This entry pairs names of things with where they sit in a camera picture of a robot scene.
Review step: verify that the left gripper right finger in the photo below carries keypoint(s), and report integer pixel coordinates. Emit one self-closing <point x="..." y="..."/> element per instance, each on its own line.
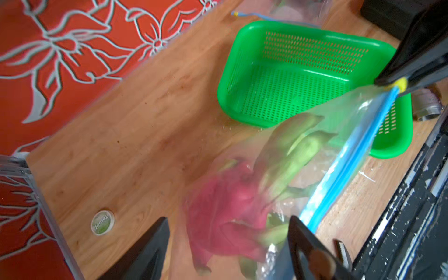
<point x="310" y="258"/>

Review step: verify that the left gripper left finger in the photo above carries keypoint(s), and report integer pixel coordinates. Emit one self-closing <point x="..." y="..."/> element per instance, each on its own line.
<point x="145" y="259"/>

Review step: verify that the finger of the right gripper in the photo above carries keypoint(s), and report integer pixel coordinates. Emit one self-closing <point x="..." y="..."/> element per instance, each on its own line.
<point x="422" y="56"/>

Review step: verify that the clear zip-top bag blue seal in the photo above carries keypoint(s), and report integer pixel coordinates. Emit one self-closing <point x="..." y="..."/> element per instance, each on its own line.
<point x="355" y="117"/>

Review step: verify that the pink dragon fruit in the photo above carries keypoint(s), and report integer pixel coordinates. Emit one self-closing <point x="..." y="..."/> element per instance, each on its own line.
<point x="232" y="212"/>

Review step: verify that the far clear zip-top bag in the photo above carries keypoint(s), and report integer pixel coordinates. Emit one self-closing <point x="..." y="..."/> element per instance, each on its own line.
<point x="312" y="13"/>

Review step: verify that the metal pipe fitting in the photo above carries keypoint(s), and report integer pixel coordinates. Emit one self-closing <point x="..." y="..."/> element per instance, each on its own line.
<point x="427" y="103"/>

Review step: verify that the yellow white tape roll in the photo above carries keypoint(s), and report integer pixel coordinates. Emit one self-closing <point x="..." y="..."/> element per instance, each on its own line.
<point x="102" y="222"/>

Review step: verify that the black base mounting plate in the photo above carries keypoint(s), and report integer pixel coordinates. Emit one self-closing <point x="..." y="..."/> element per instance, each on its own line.
<point x="410" y="240"/>

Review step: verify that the green plastic basket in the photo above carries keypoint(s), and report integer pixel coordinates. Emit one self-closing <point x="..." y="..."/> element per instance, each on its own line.
<point x="276" y="70"/>

